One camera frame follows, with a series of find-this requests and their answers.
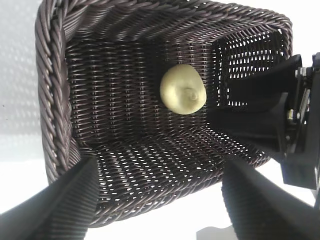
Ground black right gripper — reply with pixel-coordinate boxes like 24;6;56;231
207;51;320;191

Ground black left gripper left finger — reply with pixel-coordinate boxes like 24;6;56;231
0;155;99;240

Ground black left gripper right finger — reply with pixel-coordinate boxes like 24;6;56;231
221;159;320;240

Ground pale yellow egg yolk pastry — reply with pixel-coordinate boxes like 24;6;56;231
159;63;208;116

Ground dark brown woven basket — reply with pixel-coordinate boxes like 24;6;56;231
34;0;294;229

